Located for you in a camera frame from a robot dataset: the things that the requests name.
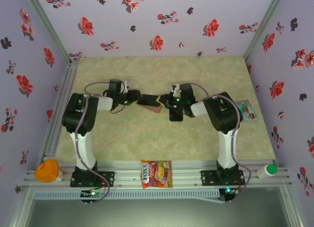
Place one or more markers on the aluminium mounting rail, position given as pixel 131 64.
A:
pixel 130 174

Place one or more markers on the aluminium corner post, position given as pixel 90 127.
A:
pixel 263 26
pixel 46 23

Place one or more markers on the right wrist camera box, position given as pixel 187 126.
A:
pixel 176 89

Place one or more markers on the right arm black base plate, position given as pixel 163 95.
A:
pixel 208 178

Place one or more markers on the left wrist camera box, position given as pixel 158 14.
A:
pixel 126 84

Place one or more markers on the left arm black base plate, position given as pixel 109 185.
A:
pixel 108 179

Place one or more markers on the red Fox's candy bag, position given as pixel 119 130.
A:
pixel 157 174

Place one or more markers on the teal Fox's candy bag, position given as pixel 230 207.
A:
pixel 247 110

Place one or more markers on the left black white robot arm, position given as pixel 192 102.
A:
pixel 78 114

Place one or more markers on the orange lidded container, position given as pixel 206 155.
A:
pixel 45 171

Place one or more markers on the white bottle with green cap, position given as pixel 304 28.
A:
pixel 267 171

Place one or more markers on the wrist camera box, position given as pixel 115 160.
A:
pixel 126 84
pixel 176 89

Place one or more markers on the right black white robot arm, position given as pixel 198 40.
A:
pixel 223 114

